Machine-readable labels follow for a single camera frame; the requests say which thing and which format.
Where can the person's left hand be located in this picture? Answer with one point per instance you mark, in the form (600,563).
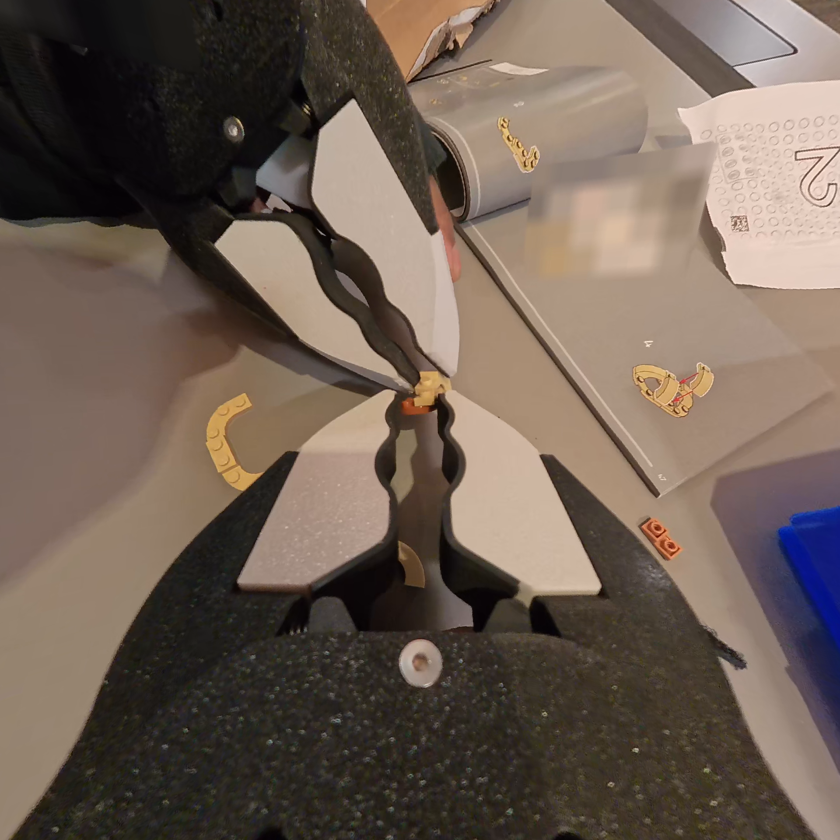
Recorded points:
(449,243)

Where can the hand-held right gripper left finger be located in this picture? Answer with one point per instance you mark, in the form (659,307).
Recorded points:
(315,519)

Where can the grey instruction booklet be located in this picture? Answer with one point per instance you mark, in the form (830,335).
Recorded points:
(630,335)

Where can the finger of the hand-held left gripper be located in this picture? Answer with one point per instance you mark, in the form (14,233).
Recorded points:
(381,197)
(289,282)

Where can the tan quarter-round brick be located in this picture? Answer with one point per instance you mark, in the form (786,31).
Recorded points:
(412,565)

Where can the white printed paper sheet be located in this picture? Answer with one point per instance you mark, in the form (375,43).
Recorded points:
(775,250)

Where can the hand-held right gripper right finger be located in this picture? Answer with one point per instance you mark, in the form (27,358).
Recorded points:
(519,519)

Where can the orange plate brick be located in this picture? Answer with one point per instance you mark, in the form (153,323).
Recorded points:
(663,537)

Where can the brown cardboard piece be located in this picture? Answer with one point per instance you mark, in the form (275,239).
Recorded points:
(407,26)

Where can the large tan arch brick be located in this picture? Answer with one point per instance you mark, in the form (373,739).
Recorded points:
(217,446)

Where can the blue plastic bin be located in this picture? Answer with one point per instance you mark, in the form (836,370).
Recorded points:
(820,565)

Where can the yellow plate brick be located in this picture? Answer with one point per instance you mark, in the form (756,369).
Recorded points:
(431,386)

